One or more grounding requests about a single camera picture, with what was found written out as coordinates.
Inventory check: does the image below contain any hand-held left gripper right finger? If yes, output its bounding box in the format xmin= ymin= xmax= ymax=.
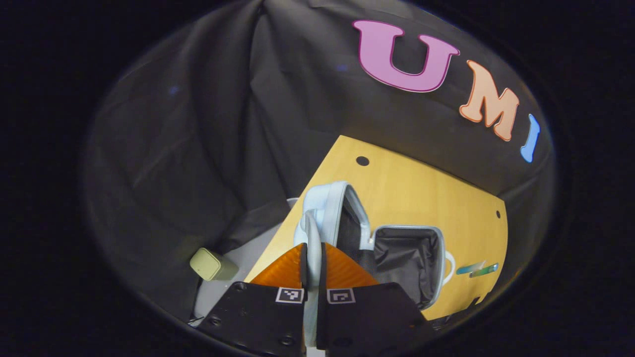
xmin=317 ymin=242 xmax=438 ymax=355

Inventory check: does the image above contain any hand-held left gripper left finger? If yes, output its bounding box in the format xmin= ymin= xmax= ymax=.
xmin=196 ymin=243 xmax=308 ymax=357

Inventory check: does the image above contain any light blue suitcase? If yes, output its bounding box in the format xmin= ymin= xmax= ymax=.
xmin=287 ymin=181 xmax=456 ymax=348

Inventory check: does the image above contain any blue and white tube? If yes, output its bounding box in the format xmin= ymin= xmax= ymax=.
xmin=455 ymin=261 xmax=487 ymax=276

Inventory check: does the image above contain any green bottle with blue cap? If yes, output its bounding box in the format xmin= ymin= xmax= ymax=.
xmin=469 ymin=263 xmax=500 ymax=279

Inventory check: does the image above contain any small olive green box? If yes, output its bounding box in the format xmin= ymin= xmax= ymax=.
xmin=190 ymin=247 xmax=240 ymax=282

